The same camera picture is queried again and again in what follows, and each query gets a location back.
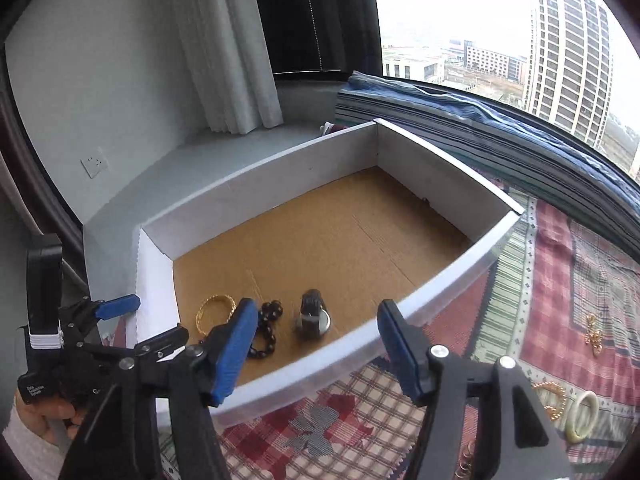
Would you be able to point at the blue striped folded blanket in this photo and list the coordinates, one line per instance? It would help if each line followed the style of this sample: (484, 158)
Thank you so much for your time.
(507, 143)

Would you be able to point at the gold twisted bangle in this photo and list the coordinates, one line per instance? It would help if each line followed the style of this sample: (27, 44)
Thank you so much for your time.
(213, 311)

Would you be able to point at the gold earrings cluster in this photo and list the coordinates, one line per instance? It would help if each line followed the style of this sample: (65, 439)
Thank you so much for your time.
(594, 336)

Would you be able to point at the black smart watch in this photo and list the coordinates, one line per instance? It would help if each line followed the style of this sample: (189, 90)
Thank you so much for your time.
(314, 320)

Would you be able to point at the white cardboard box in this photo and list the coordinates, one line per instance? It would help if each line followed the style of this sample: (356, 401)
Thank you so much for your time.
(369, 213)

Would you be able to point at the white left curtain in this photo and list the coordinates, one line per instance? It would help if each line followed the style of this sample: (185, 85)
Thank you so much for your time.
(228, 59)

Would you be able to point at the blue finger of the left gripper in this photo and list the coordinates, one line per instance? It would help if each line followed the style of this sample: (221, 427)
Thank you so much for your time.
(87, 311)
(162, 345)

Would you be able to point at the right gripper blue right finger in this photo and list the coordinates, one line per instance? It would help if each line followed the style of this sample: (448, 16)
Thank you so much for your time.
(514, 436)

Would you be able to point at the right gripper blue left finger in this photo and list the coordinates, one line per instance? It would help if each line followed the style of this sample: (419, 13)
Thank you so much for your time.
(118, 438)

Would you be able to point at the pale green jade bangle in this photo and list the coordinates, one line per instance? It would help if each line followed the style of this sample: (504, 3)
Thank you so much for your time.
(582, 417)

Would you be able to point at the white wall socket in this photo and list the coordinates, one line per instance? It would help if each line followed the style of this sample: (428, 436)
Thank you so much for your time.
(94, 163)

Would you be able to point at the person's left hand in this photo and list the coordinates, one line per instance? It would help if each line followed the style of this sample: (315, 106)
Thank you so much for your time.
(38, 417)

